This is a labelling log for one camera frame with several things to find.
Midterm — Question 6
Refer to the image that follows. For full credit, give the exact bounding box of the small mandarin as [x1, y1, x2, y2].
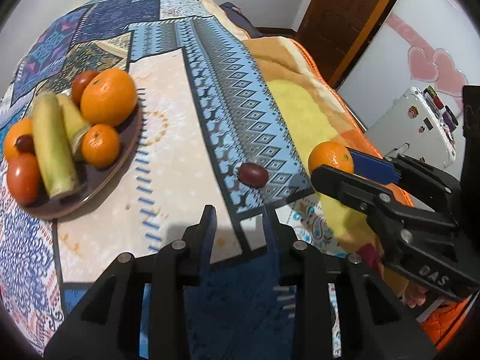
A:
[307, 141, 354, 174]
[81, 124, 120, 169]

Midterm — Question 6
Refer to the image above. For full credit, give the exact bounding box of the yellow banana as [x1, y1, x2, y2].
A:
[32, 92, 79, 198]
[56, 94, 90, 162]

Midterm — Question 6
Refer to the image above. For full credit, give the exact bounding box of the large red tomato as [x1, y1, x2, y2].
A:
[7, 153, 41, 206]

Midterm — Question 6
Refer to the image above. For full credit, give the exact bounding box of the large orange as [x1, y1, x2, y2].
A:
[2, 118, 32, 162]

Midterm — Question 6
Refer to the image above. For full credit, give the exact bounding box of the white suitcase with stickers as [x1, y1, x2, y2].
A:
[365, 87, 456, 170]

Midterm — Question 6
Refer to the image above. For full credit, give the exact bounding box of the orange yellow blanket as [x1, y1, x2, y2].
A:
[200, 0, 427, 307]

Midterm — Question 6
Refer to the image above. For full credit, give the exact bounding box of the dark purple plate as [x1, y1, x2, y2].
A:
[22, 104, 143, 220]

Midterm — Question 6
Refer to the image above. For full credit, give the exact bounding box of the patterned patchwork bedspread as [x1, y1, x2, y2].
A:
[0, 0, 344, 360]

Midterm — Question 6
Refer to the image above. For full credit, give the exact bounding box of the brown wooden door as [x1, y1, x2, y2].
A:
[295, 0, 396, 88]

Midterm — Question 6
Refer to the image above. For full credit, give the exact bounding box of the dark grape on plate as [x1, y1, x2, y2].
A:
[15, 134, 35, 155]

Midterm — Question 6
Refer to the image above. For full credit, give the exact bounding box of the medium orange on plate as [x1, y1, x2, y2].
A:
[80, 68, 137, 127]

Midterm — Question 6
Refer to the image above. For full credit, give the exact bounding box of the small dark red tomato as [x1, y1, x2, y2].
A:
[71, 70, 99, 107]

